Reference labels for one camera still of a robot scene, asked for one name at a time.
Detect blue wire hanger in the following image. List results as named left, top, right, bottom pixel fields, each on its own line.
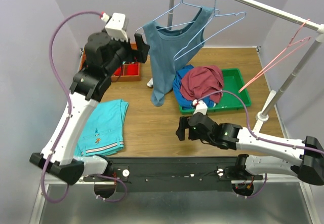
left=173, top=0, right=247, bottom=61
left=135, top=0, right=221, bottom=33

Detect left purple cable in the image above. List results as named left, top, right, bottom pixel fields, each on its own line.
left=40, top=11, right=127, bottom=204

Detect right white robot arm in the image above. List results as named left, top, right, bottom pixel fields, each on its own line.
left=176, top=113, right=323, bottom=185

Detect maroon shirt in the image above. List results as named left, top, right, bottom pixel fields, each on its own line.
left=180, top=65, right=224, bottom=104

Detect green plastic tray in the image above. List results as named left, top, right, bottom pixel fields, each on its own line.
left=173, top=65, right=252, bottom=115

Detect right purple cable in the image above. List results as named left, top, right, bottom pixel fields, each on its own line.
left=193, top=90, right=324, bottom=202

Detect turquoise folded shorts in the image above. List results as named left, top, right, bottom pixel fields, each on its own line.
left=74, top=99, right=129, bottom=157

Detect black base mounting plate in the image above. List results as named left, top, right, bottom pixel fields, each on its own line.
left=82, top=156, right=264, bottom=193

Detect orange compartment organizer box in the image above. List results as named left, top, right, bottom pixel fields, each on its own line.
left=79, top=43, right=141, bottom=83

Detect red cloth right compartment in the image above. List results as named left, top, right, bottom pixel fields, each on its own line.
left=126, top=63, right=139, bottom=76

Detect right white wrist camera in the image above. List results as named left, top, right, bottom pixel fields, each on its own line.
left=192, top=100, right=208, bottom=115

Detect purple cable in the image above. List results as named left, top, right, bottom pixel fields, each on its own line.
left=40, top=11, right=127, bottom=204
left=193, top=90, right=324, bottom=202

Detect pink wire hanger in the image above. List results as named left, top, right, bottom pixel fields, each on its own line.
left=238, top=19, right=312, bottom=93

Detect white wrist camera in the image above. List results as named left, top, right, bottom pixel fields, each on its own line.
left=105, top=13, right=129, bottom=42
left=192, top=100, right=208, bottom=115

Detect grey-blue tank top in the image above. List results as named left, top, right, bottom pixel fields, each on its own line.
left=143, top=7, right=213, bottom=106

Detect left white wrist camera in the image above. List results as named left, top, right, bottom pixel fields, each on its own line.
left=105, top=13, right=129, bottom=42

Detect red cloth left compartment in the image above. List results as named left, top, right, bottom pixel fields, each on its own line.
left=113, top=66, right=124, bottom=77

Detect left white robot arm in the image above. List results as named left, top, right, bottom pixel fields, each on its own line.
left=29, top=31, right=149, bottom=185

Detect royal blue garment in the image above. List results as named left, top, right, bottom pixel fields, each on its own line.
left=173, top=64, right=224, bottom=110

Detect red cloth compartment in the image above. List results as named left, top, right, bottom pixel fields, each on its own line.
left=113, top=66, right=124, bottom=77
left=126, top=63, right=139, bottom=76

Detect white clothes rack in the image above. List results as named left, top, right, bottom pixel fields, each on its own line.
left=146, top=0, right=324, bottom=131

